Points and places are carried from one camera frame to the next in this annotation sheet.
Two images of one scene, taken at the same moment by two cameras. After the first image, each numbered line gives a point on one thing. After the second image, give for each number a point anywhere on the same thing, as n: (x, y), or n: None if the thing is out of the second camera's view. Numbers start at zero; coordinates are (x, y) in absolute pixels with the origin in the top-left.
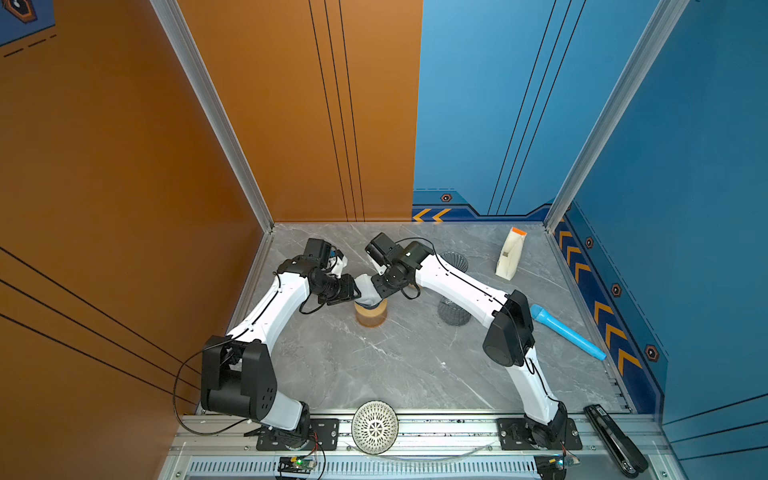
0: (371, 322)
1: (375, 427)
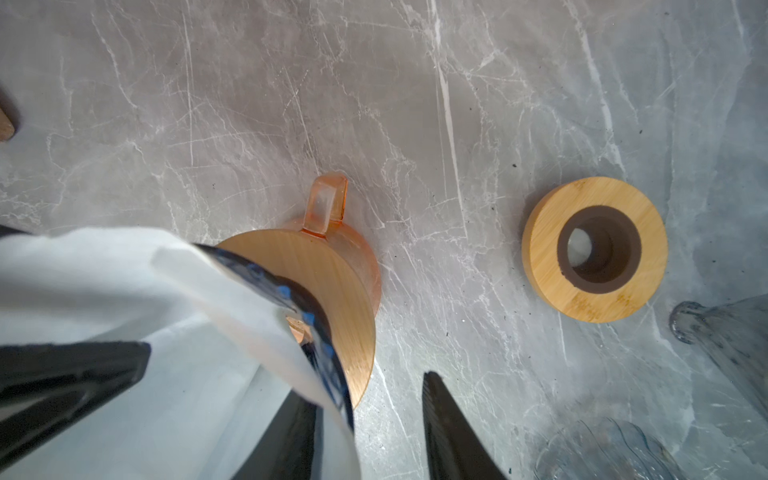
0: (325, 203)
1: None
